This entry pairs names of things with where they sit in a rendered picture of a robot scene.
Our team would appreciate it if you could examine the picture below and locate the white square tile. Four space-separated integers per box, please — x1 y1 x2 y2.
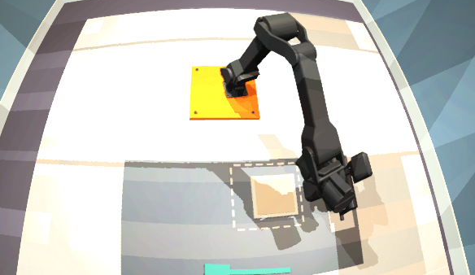
251 174 299 218

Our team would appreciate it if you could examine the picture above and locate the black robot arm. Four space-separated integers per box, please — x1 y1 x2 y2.
220 12 355 213

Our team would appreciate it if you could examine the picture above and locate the teal flat trowel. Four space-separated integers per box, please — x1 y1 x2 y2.
205 264 290 275

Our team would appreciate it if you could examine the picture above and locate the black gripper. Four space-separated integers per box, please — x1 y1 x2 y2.
303 151 373 202

